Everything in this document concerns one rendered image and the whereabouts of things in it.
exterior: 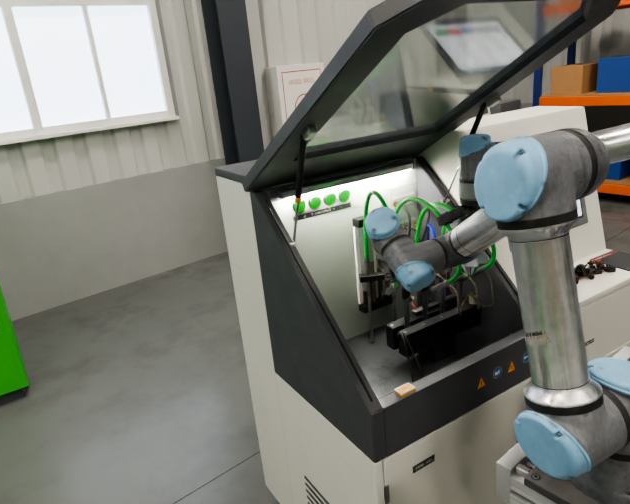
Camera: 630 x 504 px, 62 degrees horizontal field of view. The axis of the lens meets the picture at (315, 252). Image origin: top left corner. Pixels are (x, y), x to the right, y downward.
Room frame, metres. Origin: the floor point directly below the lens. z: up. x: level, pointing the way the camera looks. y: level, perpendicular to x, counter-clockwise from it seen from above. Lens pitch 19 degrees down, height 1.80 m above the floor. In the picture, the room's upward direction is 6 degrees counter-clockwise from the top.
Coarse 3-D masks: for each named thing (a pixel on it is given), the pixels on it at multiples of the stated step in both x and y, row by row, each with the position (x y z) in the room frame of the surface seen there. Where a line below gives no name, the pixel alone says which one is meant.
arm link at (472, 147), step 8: (464, 136) 1.27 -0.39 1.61; (472, 136) 1.26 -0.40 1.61; (480, 136) 1.24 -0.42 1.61; (488, 136) 1.25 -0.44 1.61; (464, 144) 1.25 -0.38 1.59; (472, 144) 1.24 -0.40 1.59; (480, 144) 1.23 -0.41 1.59; (488, 144) 1.24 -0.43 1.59; (464, 152) 1.25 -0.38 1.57; (472, 152) 1.23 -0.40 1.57; (480, 152) 1.23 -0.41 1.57; (464, 160) 1.25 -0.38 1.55; (472, 160) 1.24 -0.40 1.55; (480, 160) 1.23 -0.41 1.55; (464, 168) 1.25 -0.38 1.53; (472, 168) 1.24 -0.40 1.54; (464, 176) 1.25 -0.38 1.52; (472, 176) 1.24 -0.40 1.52
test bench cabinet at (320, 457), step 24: (288, 408) 1.56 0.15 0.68; (312, 408) 1.40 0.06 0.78; (288, 432) 1.58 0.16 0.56; (312, 432) 1.42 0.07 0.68; (336, 432) 1.28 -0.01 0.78; (288, 456) 1.61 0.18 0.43; (312, 456) 1.43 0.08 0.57; (336, 456) 1.29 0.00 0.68; (360, 456) 1.18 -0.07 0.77; (312, 480) 1.45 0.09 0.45; (336, 480) 1.31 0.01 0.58; (360, 480) 1.19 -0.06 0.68
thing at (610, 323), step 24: (504, 120) 1.95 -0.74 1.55; (528, 120) 1.95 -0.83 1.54; (552, 120) 2.02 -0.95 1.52; (576, 120) 2.09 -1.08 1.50; (456, 144) 1.80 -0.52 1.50; (432, 168) 1.90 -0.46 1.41; (456, 168) 1.80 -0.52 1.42; (456, 192) 1.80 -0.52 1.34; (600, 216) 2.03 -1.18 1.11; (504, 240) 1.76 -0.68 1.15; (576, 240) 1.93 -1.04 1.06; (600, 240) 2.00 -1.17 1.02; (504, 264) 1.73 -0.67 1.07; (624, 288) 1.69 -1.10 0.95; (600, 312) 1.62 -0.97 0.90; (624, 312) 1.70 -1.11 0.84; (600, 336) 1.63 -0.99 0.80; (624, 336) 1.71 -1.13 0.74
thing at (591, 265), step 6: (582, 264) 1.75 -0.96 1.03; (588, 264) 1.78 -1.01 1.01; (594, 264) 1.78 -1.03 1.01; (600, 264) 1.79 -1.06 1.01; (606, 264) 1.80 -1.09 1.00; (576, 270) 1.75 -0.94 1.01; (582, 270) 1.73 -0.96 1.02; (588, 270) 1.74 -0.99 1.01; (594, 270) 1.76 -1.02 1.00; (600, 270) 1.76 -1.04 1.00; (606, 270) 1.77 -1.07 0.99; (612, 270) 1.77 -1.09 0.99; (576, 276) 1.69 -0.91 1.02; (582, 276) 1.72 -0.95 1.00; (588, 276) 1.73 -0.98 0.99; (594, 276) 1.72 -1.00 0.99; (576, 282) 1.70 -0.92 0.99
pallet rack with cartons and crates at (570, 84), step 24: (624, 0) 5.78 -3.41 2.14; (552, 72) 6.51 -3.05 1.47; (576, 72) 6.27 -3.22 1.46; (600, 72) 6.11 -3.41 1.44; (624, 72) 5.93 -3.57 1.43; (552, 96) 6.36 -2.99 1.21; (576, 96) 6.14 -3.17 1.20; (600, 96) 5.91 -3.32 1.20; (624, 96) 5.71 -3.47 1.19; (624, 168) 5.92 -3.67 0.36; (600, 192) 5.84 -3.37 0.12; (624, 192) 5.63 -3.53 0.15
